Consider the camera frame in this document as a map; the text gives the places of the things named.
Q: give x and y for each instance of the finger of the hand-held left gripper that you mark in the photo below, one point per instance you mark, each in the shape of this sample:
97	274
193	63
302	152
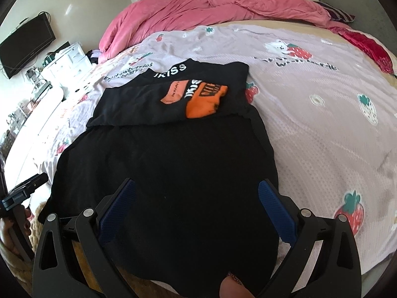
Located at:
32	183

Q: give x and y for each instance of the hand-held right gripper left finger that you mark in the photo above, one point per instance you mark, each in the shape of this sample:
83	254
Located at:
119	205

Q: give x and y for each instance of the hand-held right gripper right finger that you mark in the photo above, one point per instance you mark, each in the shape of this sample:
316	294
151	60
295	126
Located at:
276	208

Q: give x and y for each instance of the black sweater with orange cuffs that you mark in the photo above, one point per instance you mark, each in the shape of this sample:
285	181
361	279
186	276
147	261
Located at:
170	167

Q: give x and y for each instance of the person's left hand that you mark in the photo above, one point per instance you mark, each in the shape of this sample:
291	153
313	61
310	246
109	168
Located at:
6	232

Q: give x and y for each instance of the person's right hand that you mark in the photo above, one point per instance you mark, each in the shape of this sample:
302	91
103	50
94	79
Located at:
234	288

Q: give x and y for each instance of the strawberry print bedsheet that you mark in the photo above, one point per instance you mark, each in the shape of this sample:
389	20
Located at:
310	130

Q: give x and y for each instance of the white drawer cabinet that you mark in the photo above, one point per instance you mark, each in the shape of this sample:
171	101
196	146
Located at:
71	59

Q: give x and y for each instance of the black television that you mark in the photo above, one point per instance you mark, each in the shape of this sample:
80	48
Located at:
24	46

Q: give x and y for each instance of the red patterned cloth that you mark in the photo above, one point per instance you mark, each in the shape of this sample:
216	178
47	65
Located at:
369	45

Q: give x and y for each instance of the dark striped pillow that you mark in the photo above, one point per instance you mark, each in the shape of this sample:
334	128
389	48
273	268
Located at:
339	14

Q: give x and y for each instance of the pink duvet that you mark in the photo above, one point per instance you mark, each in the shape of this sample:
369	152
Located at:
186	9

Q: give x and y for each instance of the grey padded headboard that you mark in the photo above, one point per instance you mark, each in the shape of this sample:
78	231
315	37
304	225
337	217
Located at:
372	9

